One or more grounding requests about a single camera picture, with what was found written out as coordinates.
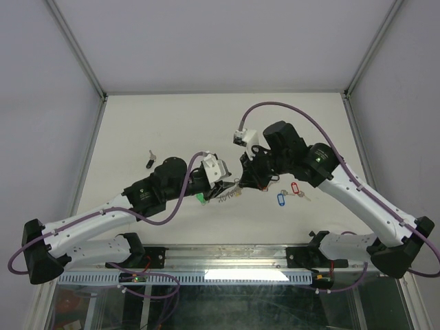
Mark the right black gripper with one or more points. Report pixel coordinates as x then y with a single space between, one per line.
250 177

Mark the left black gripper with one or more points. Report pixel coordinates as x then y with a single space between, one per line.
217 188

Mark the keyring with yellow handle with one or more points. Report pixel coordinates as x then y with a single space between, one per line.
234 191

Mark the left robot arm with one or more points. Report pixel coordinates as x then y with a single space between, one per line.
52 248

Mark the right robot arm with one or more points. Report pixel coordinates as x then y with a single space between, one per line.
396 237

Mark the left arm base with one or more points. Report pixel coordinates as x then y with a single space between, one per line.
136 255

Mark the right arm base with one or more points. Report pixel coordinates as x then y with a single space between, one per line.
309 256

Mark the bright green tag key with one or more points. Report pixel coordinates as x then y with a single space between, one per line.
200 197

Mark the blue tag key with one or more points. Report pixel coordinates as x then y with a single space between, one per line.
282 195

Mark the red tag key lower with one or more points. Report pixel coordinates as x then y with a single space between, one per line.
298 192

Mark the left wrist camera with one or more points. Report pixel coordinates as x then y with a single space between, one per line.
215 168

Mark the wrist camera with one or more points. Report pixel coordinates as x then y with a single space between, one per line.
248 139
215 168

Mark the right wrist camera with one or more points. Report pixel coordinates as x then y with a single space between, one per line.
248 139

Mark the aluminium mounting rail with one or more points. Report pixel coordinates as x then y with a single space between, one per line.
185 257

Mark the white slotted cable duct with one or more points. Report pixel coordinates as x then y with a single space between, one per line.
208 277

